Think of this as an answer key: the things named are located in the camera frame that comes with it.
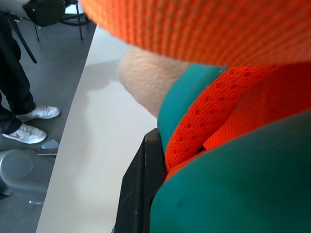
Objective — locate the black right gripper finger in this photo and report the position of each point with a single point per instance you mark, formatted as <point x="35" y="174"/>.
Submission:
<point x="138" y="184"/>

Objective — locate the beige plush backpack part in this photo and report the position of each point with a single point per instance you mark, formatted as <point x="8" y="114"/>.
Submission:
<point x="145" y="75"/>

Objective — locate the light blue paper scrap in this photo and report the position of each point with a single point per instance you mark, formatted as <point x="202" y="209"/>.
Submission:
<point x="50" y="144"/>

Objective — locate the grey rounded machine base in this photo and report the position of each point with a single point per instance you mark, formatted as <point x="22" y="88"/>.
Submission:
<point x="19" y="170"/>

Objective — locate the white sneaker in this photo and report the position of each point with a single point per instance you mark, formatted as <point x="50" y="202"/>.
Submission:
<point x="41" y="112"/>
<point x="26" y="134"/>

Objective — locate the person in black trousers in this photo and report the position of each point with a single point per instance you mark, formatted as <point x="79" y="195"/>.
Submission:
<point x="12" y="85"/>

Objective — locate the black chair base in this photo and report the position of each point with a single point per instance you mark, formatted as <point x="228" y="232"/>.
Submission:
<point x="79" y="19"/>

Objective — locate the grey chair with black legs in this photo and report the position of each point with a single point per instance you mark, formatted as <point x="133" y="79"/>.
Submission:
<point x="23" y="38"/>

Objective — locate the black bag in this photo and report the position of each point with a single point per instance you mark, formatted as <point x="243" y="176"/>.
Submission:
<point x="45" y="12"/>

